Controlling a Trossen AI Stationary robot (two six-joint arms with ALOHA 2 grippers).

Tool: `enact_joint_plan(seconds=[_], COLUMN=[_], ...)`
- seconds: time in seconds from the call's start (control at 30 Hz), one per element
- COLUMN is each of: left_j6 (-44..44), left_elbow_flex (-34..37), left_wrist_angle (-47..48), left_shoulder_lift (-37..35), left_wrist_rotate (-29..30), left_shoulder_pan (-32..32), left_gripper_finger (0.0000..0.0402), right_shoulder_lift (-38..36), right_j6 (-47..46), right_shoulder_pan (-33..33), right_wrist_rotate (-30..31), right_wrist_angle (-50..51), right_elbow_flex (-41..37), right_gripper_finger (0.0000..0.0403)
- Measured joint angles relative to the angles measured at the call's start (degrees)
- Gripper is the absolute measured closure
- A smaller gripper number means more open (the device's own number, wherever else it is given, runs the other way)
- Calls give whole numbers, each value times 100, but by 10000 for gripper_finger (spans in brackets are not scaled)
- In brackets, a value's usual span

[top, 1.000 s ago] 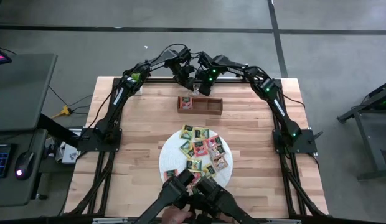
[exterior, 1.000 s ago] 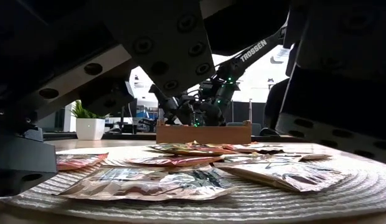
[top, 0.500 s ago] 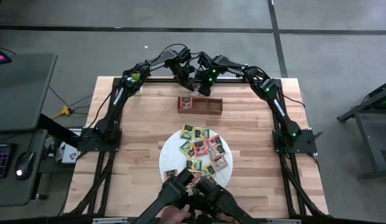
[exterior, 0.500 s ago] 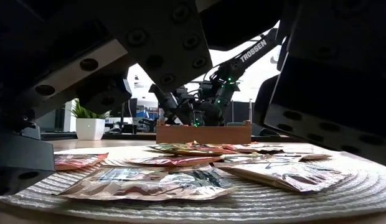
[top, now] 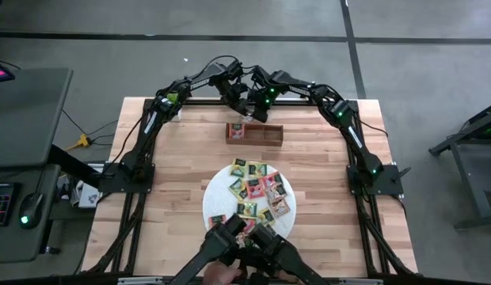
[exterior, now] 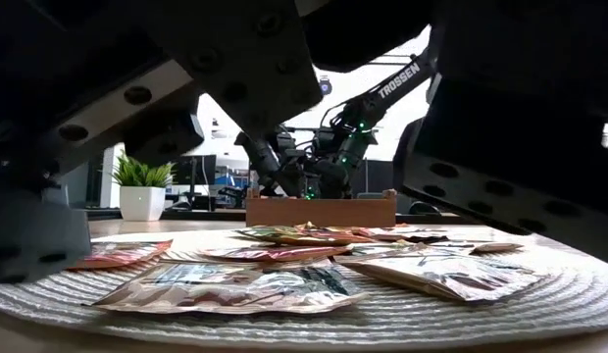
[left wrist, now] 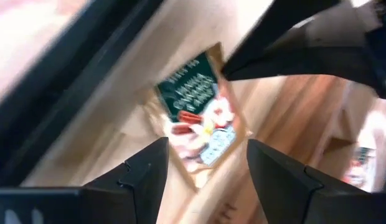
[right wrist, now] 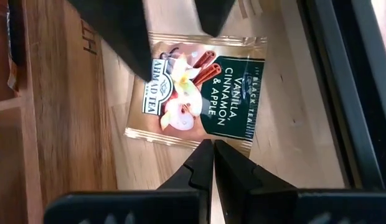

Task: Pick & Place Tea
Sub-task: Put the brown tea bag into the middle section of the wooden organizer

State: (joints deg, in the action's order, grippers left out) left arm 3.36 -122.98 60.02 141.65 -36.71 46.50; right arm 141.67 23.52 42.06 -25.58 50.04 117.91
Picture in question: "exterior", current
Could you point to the green plant in white pot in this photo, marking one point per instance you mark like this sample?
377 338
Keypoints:
142 203

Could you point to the silver packet far right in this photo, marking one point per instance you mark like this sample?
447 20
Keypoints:
446 277

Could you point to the black aluminium table frame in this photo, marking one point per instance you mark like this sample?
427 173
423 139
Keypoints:
206 214

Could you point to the black ceiling camera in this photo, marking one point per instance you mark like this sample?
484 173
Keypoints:
325 86

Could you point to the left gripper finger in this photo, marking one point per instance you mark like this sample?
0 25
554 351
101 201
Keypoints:
34 235
529 122

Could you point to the small black monitor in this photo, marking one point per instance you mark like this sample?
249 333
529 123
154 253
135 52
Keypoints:
206 171

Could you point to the brown foil tea sachet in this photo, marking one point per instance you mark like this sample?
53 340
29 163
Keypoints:
495 248

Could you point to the white round woven placemat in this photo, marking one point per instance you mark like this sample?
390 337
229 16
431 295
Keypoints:
431 323

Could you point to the black chair back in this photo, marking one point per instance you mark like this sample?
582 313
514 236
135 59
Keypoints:
424 209

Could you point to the wooden three-compartment box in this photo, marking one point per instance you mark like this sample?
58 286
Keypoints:
323 213

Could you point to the large silver foil packet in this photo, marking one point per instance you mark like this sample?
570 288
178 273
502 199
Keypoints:
225 291

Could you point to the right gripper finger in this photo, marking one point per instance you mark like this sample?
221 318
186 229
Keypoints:
262 164
294 188

